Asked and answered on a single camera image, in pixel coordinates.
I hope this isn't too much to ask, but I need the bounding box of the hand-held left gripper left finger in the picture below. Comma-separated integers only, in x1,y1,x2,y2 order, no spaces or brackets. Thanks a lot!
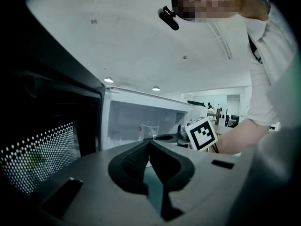
38,140,166,226

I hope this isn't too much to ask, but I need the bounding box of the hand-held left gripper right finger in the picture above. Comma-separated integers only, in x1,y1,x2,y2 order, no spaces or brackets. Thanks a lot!
150,139,250,226

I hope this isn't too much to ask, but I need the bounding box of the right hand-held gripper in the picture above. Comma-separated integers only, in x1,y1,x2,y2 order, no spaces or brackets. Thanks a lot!
154,116,218,152

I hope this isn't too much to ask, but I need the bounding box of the clear glass cup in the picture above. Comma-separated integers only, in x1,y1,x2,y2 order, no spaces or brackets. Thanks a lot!
140,124,160,140

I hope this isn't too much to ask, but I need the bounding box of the white microwave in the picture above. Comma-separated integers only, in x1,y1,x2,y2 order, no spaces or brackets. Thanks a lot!
0,0,196,197

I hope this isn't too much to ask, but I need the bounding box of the person's right forearm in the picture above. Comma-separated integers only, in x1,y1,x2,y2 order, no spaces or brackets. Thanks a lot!
215,118,270,155

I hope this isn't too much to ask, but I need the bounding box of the white ceiling track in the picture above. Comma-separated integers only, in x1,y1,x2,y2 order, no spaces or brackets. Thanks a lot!
206,22,234,60

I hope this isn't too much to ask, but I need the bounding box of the person's white shirt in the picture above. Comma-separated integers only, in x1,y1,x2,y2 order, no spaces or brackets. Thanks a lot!
238,7,301,129

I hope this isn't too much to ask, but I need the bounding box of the person's head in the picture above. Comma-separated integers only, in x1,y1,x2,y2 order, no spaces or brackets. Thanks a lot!
169,0,271,22

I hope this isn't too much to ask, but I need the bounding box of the black head-mounted camera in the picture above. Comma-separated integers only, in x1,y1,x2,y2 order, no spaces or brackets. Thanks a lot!
157,5,180,31

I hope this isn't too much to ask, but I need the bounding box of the black chest strap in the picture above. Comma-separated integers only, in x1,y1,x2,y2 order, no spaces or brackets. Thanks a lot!
247,31,263,65

